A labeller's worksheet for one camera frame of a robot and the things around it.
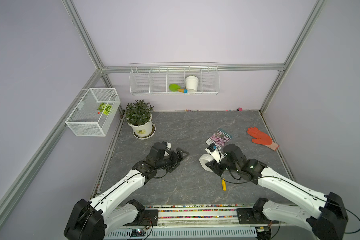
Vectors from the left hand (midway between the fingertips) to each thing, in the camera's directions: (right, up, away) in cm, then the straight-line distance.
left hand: (186, 159), depth 77 cm
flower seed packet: (+24, +9, +26) cm, 36 cm away
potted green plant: (-30, +25, +16) cm, 42 cm away
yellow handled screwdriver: (+21, -15, +6) cm, 27 cm away
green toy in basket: (-44, +27, +4) cm, 52 cm away
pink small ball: (+45, +31, +47) cm, 72 cm away
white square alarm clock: (+10, +1, -1) cm, 10 cm away
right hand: (+12, -1, +1) cm, 12 cm away
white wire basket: (-52, +23, +6) cm, 57 cm away
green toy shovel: (-8, +43, +22) cm, 49 cm away
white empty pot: (+4, +44, +15) cm, 46 cm away
